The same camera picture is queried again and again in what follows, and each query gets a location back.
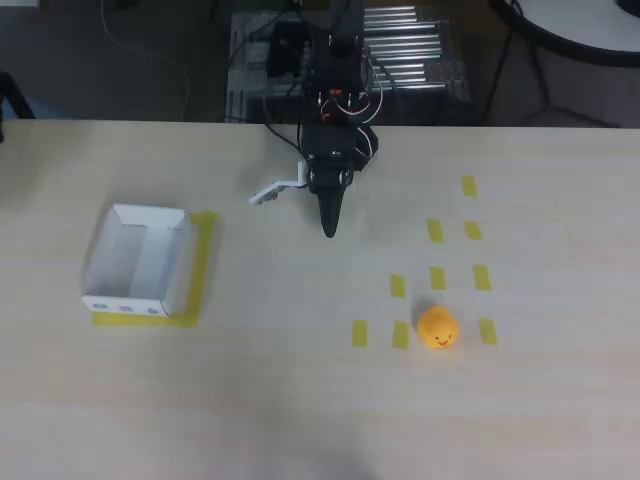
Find red white servo wires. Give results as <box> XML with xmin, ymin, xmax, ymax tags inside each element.
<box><xmin>317</xmin><ymin>47</ymin><xmax>385</xmax><ymax>161</ymax></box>

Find long yellow tape strip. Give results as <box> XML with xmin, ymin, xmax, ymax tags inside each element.
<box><xmin>172</xmin><ymin>211</ymin><xmax>219</xmax><ymax>330</ymax></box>
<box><xmin>90</xmin><ymin>311</ymin><xmax>201</xmax><ymax>330</ymax></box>

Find thin black cable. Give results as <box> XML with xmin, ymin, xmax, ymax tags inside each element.
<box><xmin>260</xmin><ymin>93</ymin><xmax>306</xmax><ymax>151</ymax></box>

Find aluminium profile rack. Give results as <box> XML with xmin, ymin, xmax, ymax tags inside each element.
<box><xmin>225</xmin><ymin>4</ymin><xmax>474</xmax><ymax>124</ymax></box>

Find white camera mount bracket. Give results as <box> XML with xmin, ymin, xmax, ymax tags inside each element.
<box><xmin>248</xmin><ymin>160</ymin><xmax>308</xmax><ymax>207</ymax></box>

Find round white table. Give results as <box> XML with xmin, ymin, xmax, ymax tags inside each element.
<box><xmin>499</xmin><ymin>0</ymin><xmax>640</xmax><ymax>69</ymax></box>

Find yellow rubber duck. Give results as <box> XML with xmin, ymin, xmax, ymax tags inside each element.
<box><xmin>417</xmin><ymin>305</ymin><xmax>460</xmax><ymax>353</ymax></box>

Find black object at table edge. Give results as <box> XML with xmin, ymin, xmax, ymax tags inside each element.
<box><xmin>0</xmin><ymin>69</ymin><xmax>37</xmax><ymax>147</ymax></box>

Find thin white cable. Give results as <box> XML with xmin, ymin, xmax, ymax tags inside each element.
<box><xmin>98</xmin><ymin>0</ymin><xmax>192</xmax><ymax>121</ymax></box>

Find black metal table base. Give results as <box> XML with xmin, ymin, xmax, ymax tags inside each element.
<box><xmin>480</xmin><ymin>14</ymin><xmax>624</xmax><ymax>129</ymax></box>

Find white cardboard box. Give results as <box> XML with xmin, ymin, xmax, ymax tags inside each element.
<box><xmin>81</xmin><ymin>203</ymin><xmax>194</xmax><ymax>319</ymax></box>

